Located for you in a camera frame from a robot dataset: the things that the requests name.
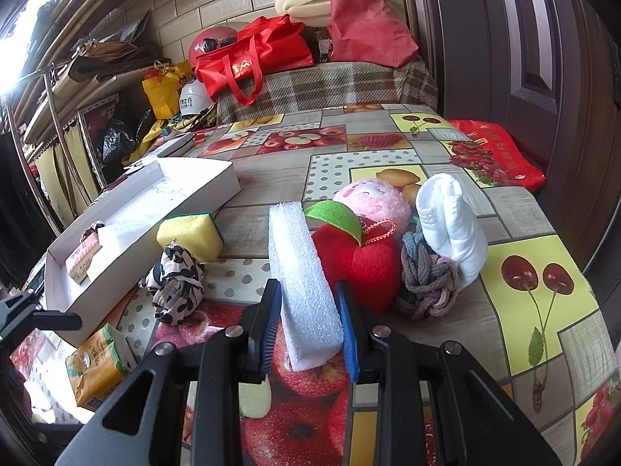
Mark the rolled white socks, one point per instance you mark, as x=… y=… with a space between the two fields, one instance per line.
x=453 y=233

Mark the metal storage rack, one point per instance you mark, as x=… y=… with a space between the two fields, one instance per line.
x=48 y=82

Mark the white plastic bottle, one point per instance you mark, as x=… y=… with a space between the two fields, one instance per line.
x=194 y=94

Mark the orange tissue pack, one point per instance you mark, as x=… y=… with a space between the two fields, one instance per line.
x=94 y=374

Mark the white foam block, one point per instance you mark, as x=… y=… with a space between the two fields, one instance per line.
x=303 y=276

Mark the shiny red tote bag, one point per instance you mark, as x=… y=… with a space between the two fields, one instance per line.
x=242 y=65

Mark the plaid sofa cover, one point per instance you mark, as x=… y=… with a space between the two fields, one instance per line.
x=330 y=87

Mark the pink plush toy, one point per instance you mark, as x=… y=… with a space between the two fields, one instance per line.
x=376 y=201

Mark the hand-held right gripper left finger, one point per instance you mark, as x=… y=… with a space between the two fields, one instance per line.
x=268 y=344

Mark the yellow green sponge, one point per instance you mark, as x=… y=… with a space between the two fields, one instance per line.
x=187 y=233

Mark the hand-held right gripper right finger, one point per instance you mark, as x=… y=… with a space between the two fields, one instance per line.
x=350 y=344

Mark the white foam pad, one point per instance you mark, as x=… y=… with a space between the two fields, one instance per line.
x=128 y=235

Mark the red plush apple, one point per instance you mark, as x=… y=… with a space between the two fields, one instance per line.
x=359 y=262

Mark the brown bags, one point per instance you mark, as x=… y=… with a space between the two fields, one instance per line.
x=106 y=56

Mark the red plastic bag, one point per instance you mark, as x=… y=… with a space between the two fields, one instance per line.
x=504 y=155

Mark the black plastic bag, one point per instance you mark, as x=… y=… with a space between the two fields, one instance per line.
x=114 y=138

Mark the brown panelled door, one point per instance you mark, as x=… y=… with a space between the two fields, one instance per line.
x=485 y=58

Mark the red cloth bag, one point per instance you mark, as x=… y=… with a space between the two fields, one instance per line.
x=368 y=24

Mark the white cardboard box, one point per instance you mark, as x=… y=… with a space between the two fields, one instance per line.
x=194 y=174

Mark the leopard print scrunchie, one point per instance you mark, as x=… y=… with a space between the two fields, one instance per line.
x=174 y=281

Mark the brown scrunchie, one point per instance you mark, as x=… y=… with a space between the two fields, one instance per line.
x=92 y=229

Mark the yellow shopping bag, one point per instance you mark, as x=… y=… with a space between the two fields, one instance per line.
x=162 y=92

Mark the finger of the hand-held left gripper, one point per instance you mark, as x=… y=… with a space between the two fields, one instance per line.
x=58 y=321

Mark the fruit printed tablecloth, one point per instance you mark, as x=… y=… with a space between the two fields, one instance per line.
x=271 y=174

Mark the red helmet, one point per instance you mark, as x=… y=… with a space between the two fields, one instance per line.
x=213 y=36

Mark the flat white box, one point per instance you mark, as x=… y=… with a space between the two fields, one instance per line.
x=167 y=145

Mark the pink paper packet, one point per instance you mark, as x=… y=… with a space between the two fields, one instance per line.
x=82 y=257

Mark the yellow curtain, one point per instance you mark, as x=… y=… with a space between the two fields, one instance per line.
x=48 y=174

